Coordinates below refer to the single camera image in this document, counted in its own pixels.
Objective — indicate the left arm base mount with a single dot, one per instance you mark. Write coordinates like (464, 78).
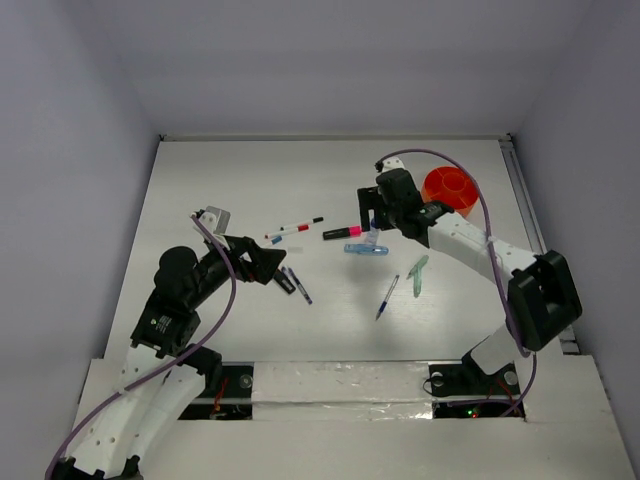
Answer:
(229, 400)

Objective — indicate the orange round pen holder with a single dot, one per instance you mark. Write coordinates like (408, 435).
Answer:
(451, 186)

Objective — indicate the blue ballpoint pen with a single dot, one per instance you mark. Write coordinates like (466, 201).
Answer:
(387, 297)

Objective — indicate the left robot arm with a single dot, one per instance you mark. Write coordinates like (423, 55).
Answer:
(163, 370)

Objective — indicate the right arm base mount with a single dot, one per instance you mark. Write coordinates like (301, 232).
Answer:
(461, 390)

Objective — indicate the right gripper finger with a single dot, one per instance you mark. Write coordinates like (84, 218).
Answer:
(373, 189)
(368, 204)

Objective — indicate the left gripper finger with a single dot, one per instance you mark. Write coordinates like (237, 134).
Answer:
(240, 244)
(264, 263)

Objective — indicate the silver taped front rail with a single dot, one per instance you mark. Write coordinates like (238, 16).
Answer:
(340, 391)

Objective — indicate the pink black highlighter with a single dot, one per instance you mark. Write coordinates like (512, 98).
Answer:
(342, 233)

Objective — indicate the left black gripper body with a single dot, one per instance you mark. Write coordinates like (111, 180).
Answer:
(240, 263)

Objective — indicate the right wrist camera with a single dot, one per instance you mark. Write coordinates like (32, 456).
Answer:
(388, 164)

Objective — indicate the blue cap glue bottle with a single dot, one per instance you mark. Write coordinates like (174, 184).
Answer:
(373, 233)

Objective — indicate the black cap white marker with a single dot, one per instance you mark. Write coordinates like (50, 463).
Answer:
(300, 224)

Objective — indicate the orange black highlighter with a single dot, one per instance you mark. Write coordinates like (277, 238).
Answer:
(284, 283)

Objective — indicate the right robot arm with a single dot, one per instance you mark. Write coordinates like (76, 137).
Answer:
(537, 290)

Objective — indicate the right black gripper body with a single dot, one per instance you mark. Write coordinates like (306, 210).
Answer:
(390, 212)

